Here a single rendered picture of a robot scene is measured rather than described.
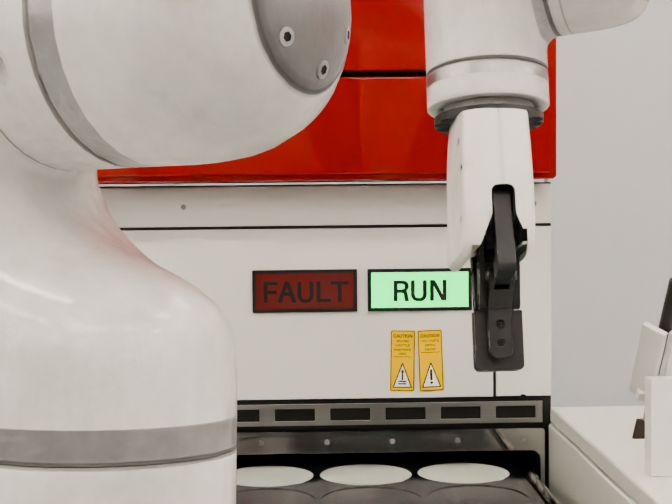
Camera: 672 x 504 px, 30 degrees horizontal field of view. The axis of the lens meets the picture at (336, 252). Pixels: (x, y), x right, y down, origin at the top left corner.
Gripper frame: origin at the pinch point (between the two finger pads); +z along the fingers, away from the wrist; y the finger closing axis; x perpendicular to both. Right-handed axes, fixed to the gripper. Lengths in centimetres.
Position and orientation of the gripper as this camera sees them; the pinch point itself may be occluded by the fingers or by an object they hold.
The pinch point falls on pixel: (497, 341)
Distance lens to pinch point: 85.2
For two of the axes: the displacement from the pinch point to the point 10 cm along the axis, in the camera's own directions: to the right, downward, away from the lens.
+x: 10.0, -0.2, 0.2
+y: 0.2, -1.5, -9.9
